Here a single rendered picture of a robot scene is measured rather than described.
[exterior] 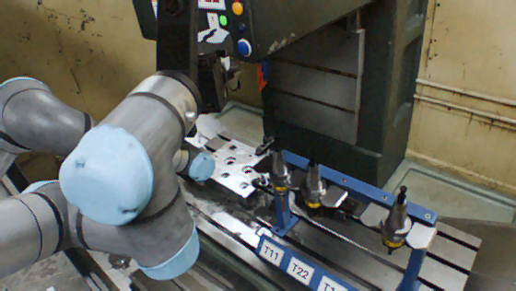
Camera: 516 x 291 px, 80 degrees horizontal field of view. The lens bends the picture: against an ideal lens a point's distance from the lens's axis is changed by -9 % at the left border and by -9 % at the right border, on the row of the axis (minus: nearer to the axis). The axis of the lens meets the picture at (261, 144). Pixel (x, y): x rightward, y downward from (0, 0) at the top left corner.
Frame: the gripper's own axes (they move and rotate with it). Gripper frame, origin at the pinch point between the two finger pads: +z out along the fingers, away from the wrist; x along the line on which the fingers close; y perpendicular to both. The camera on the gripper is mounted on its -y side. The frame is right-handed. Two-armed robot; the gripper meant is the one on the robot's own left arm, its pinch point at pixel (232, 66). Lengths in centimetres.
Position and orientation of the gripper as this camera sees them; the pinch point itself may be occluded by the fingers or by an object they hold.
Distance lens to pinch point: 110.3
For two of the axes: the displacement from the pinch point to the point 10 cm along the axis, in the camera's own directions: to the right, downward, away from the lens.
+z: 6.5, -5.3, 5.5
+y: 1.3, 7.9, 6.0
